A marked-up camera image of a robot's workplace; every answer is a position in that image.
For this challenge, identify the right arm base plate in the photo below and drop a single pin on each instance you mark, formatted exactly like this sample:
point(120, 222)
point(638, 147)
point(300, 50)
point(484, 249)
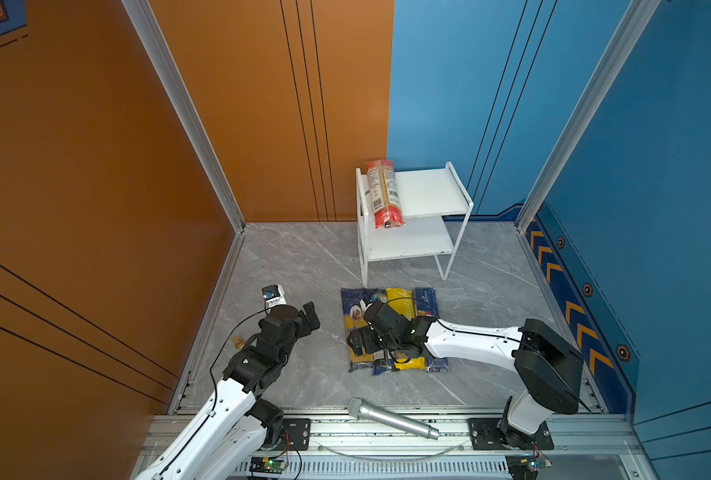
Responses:
point(486, 434)

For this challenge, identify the left green circuit board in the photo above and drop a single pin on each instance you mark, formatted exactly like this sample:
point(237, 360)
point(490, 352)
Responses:
point(268, 466)

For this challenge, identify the blue Barilla spaghetti box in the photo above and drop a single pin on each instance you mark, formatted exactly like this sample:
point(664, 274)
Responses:
point(426, 305)

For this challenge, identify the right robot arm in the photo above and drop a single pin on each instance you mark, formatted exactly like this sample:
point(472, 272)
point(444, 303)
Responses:
point(550, 368)

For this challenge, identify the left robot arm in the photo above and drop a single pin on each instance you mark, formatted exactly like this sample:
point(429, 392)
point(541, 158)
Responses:
point(236, 422)

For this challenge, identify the small brass bell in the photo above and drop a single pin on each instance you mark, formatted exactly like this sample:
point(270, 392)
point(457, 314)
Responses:
point(239, 343)

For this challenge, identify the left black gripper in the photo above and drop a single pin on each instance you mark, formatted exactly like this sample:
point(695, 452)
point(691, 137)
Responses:
point(304, 327)

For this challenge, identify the right circuit board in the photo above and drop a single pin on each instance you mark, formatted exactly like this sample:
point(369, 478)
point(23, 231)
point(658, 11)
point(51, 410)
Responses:
point(519, 468)

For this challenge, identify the red spaghetti bag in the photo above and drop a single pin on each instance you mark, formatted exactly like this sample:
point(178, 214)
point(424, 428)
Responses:
point(384, 196)

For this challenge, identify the silver microphone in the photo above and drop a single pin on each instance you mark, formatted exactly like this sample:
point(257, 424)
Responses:
point(363, 410)

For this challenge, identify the blue yellow spaghetti bag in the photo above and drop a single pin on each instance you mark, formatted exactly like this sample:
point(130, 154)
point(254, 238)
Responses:
point(353, 319)

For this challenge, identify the aluminium front rail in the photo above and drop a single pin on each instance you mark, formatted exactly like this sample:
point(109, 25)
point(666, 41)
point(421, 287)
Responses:
point(587, 446)

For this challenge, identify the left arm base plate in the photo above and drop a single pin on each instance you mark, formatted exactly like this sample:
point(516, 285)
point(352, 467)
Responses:
point(294, 433)

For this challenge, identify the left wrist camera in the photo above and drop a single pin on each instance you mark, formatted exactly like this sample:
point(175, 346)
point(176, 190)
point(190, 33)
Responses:
point(273, 295)

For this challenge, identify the clear label spaghetti bag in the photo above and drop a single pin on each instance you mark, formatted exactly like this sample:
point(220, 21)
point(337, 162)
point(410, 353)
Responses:
point(382, 361)

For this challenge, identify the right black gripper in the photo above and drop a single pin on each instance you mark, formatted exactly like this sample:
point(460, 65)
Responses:
point(363, 335)

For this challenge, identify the white two-tier metal shelf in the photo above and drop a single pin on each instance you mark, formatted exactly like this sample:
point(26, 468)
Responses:
point(427, 198)

